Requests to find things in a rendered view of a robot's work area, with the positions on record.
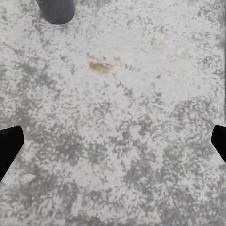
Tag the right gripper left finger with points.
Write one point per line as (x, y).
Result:
(11, 141)

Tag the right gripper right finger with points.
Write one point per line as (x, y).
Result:
(218, 139)

